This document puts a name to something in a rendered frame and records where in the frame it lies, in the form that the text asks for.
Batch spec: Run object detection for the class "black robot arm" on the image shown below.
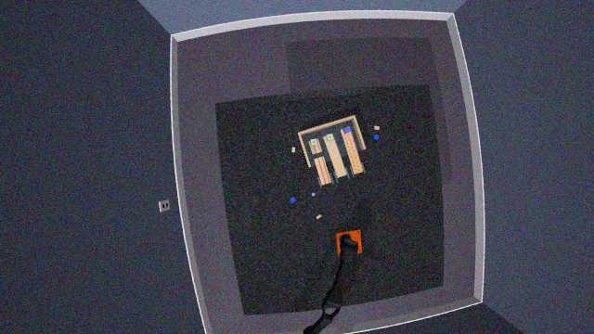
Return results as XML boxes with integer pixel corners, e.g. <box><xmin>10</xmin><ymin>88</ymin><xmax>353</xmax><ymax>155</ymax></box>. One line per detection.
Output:
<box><xmin>303</xmin><ymin>234</ymin><xmax>358</xmax><ymax>334</ymax></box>

